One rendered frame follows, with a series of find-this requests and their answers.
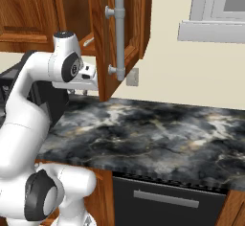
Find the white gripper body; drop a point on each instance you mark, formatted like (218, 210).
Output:
(75, 84)

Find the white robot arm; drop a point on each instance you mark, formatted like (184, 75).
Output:
(22, 131)

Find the open wooden cabinet door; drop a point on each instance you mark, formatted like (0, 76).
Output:
(102, 28)

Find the closed wooden cabinet door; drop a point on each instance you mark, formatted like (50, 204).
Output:
(25, 12)

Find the black countertop appliance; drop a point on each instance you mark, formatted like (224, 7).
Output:
(51, 103)

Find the black dishwasher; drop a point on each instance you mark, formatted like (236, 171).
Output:
(166, 210)

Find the grey wall socket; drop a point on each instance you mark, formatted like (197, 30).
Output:
(132, 77)

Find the wooden wall cabinet body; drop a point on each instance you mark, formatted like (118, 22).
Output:
(75, 9)

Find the grey window frame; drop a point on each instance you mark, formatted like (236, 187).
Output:
(207, 30)

